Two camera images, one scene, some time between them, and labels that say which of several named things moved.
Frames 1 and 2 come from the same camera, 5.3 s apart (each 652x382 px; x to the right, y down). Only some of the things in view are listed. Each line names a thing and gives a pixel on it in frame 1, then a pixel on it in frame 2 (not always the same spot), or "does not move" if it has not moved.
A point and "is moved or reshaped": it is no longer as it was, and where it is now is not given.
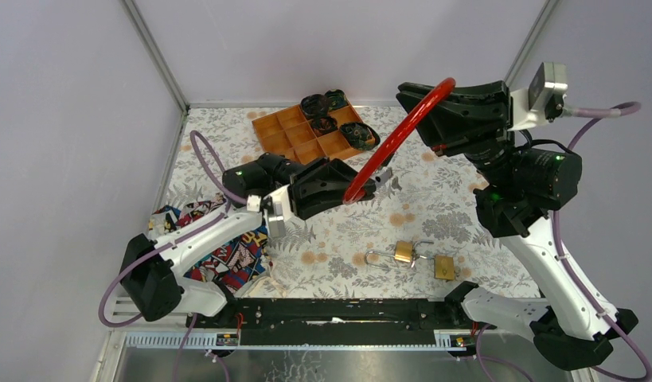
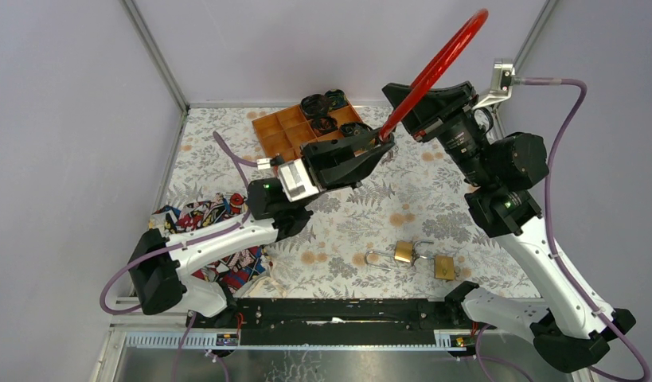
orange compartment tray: [290, 131] does not move
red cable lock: [403, 134] is moved or reshaped
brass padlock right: [443, 267] does not move
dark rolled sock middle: [322, 125] does not move
